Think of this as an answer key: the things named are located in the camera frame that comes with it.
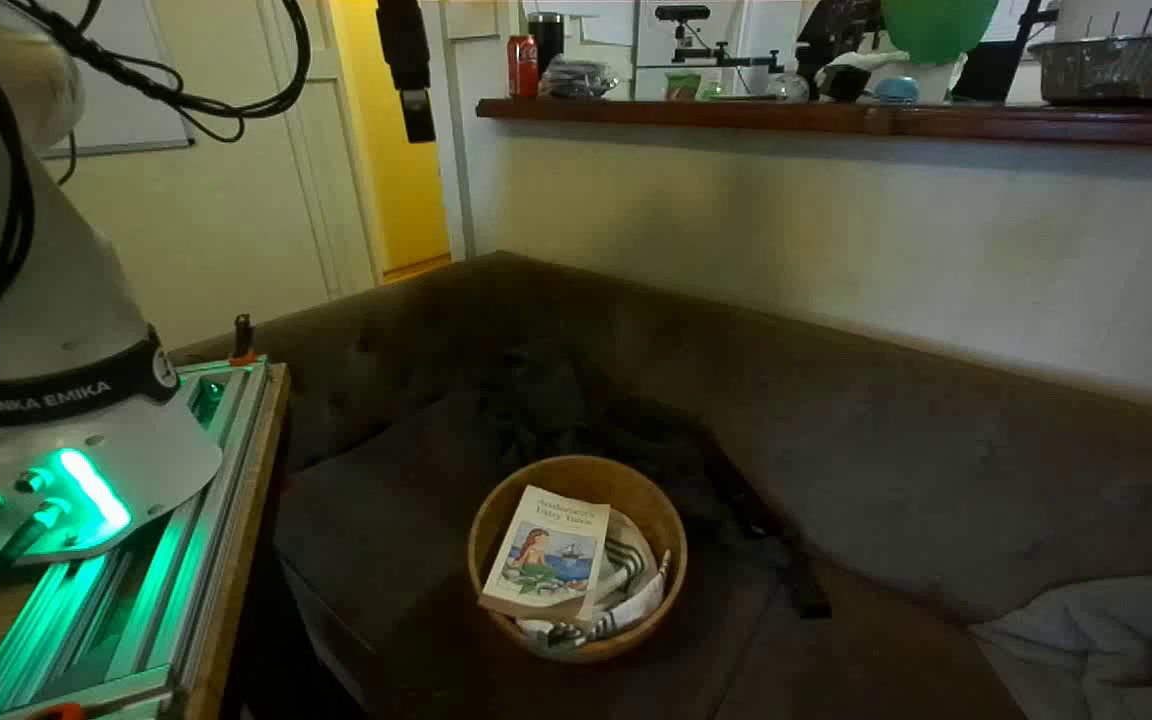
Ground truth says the aluminium foil tray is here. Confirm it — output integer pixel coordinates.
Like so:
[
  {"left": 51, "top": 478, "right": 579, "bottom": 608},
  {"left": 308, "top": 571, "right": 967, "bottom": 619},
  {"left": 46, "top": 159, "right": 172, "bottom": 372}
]
[{"left": 1028, "top": 33, "right": 1152, "bottom": 111}]

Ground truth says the black tumbler cup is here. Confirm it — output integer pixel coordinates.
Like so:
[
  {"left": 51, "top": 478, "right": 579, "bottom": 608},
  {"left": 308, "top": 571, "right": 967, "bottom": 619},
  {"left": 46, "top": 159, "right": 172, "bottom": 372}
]
[{"left": 526, "top": 14, "right": 567, "bottom": 80}]

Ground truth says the green balloon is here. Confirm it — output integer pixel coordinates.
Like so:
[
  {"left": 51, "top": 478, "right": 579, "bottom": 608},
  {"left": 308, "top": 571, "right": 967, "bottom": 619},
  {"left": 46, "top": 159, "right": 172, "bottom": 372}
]
[{"left": 881, "top": 0, "right": 1002, "bottom": 69}]

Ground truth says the white wall board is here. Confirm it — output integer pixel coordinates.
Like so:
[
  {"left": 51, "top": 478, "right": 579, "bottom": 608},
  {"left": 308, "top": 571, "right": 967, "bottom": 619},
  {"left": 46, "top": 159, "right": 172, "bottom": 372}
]
[{"left": 36, "top": 0, "right": 195, "bottom": 159}]

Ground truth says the dark brown sofa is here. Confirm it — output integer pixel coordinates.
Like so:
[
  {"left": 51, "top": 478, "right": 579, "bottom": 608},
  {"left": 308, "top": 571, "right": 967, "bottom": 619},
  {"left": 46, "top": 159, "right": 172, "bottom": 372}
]
[{"left": 172, "top": 248, "right": 1152, "bottom": 720}]

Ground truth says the yellow door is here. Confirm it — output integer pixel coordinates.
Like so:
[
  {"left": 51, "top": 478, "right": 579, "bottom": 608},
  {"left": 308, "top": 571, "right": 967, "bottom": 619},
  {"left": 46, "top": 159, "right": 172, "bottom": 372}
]
[{"left": 326, "top": 0, "right": 455, "bottom": 285}]

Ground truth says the white illustrated paperback book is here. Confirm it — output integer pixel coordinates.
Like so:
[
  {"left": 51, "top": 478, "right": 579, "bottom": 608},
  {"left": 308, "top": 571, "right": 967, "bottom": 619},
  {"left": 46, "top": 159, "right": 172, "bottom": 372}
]
[{"left": 477, "top": 484, "right": 614, "bottom": 626}]

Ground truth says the small dark bottle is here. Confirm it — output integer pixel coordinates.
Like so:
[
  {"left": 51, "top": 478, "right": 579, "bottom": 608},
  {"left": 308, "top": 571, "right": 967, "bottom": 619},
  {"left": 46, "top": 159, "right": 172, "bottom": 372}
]
[{"left": 228, "top": 312, "right": 258, "bottom": 372}]

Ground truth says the aluminium rail robot table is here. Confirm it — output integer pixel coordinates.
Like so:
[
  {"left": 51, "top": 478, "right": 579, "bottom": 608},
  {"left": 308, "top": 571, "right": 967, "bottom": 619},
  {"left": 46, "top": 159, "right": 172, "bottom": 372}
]
[{"left": 0, "top": 356, "right": 296, "bottom": 720}]

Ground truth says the white papers and cable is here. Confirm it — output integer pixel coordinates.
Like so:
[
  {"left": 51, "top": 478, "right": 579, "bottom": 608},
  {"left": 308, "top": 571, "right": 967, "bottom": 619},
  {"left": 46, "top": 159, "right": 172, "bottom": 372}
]
[{"left": 517, "top": 506, "right": 674, "bottom": 652}]

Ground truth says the grey crumpled blanket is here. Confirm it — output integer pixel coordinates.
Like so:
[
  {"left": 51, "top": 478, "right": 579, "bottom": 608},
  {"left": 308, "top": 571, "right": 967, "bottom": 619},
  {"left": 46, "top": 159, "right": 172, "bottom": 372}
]
[{"left": 973, "top": 569, "right": 1152, "bottom": 720}]

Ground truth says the round wooden basket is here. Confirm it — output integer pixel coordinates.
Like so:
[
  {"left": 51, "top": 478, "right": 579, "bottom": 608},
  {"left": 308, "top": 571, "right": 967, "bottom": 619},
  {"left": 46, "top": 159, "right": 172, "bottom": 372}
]
[{"left": 463, "top": 453, "right": 693, "bottom": 667}]

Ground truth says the red can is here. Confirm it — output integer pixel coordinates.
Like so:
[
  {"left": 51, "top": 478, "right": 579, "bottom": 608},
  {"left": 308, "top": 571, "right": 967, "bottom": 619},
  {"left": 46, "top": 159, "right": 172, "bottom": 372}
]
[{"left": 507, "top": 33, "right": 542, "bottom": 104}]

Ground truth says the dark wooden counter ledge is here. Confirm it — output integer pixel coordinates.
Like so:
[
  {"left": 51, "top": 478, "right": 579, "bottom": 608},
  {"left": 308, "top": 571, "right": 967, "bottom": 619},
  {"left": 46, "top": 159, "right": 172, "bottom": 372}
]
[{"left": 470, "top": 95, "right": 1152, "bottom": 153}]

